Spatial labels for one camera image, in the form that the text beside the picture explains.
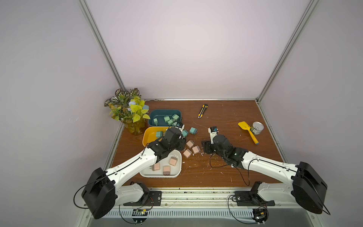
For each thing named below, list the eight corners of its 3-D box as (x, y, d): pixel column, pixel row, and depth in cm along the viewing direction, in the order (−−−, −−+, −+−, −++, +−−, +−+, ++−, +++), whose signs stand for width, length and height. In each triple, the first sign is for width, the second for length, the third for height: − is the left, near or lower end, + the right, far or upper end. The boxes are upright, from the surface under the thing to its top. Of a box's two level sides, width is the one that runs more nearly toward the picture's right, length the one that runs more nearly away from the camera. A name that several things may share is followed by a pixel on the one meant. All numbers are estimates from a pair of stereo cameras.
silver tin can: (252, 134, 100) (255, 130, 96) (249, 125, 105) (251, 121, 101) (262, 134, 100) (265, 130, 96) (258, 125, 105) (261, 121, 101)
